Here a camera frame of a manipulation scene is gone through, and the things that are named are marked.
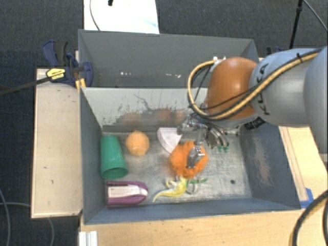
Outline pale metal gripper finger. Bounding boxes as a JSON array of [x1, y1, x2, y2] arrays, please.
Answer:
[[187, 147, 199, 169], [195, 145, 207, 165]]

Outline orange fluffy ball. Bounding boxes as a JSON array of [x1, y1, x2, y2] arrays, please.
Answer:
[[168, 140, 209, 181]]

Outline white wedge block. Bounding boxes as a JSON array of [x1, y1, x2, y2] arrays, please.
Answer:
[[156, 127, 183, 154]]

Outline yellow green toy dinosaur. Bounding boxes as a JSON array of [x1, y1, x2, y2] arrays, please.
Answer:
[[152, 175, 209, 203]]

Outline orange toy fruit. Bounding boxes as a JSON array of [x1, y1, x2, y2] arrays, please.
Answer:
[[125, 130, 150, 156]]

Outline purple stapler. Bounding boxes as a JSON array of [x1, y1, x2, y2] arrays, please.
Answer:
[[106, 180, 149, 207]]

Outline grey metal bin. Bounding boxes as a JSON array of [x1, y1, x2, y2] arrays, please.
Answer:
[[77, 29, 302, 226]]

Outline green plastic cup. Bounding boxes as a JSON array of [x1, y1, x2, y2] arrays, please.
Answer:
[[99, 134, 129, 180]]

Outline pale wood board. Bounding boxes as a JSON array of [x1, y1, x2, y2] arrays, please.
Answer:
[[30, 68, 83, 219]]

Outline black cylinder on white bracket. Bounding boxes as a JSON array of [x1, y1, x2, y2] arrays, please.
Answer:
[[225, 117, 265, 136]]

